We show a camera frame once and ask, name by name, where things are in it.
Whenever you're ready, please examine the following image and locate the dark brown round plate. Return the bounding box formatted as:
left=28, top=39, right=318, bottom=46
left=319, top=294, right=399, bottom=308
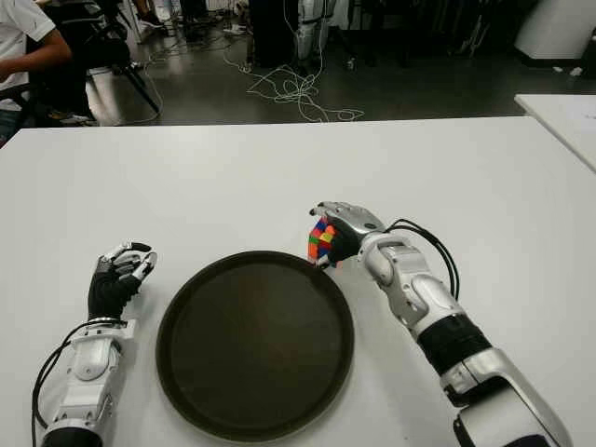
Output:
left=156, top=250, right=355, bottom=443

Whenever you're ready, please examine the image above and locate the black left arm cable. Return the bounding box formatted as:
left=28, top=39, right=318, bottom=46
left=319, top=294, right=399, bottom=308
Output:
left=30, top=332, right=88, bottom=441

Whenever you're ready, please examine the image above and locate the tangled white floor cable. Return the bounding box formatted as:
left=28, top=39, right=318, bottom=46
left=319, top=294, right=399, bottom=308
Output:
left=222, top=0, right=367, bottom=123

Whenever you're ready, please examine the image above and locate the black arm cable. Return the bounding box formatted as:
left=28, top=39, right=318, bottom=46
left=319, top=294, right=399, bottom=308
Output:
left=384, top=218, right=461, bottom=299
left=30, top=332, right=88, bottom=441

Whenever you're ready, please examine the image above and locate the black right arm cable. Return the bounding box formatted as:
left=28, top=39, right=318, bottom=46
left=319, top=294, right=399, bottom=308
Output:
left=384, top=218, right=461, bottom=299

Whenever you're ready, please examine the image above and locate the multicoloured Rubik's cube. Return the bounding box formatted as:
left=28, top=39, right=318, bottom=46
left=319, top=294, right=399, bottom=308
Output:
left=305, top=217, right=344, bottom=270

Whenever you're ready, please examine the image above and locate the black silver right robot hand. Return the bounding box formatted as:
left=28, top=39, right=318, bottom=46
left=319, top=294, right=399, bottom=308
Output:
left=306, top=200, right=388, bottom=271

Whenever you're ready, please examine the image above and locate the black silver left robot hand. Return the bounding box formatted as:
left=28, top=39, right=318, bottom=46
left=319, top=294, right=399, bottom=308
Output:
left=88, top=239, right=158, bottom=320

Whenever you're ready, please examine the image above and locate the black chair with splayed legs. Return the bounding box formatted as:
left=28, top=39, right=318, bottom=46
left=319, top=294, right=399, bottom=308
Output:
left=27, top=0, right=162, bottom=127

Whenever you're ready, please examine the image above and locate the black office chair with armrest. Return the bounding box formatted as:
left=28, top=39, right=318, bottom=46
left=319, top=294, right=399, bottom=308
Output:
left=0, top=83, right=38, bottom=129

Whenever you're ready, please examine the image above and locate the white curved pedestal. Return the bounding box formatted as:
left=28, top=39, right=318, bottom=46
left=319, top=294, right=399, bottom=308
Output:
left=513, top=0, right=596, bottom=61

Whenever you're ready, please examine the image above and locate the white side table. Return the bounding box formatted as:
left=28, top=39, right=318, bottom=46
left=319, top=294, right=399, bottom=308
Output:
left=514, top=92, right=596, bottom=173

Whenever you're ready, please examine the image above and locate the seated person in white shirt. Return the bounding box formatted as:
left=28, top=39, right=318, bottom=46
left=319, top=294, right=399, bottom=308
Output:
left=0, top=0, right=74, bottom=141

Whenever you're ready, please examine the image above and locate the black cabinet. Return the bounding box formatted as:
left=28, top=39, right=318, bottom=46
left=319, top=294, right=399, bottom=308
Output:
left=249, top=0, right=299, bottom=66

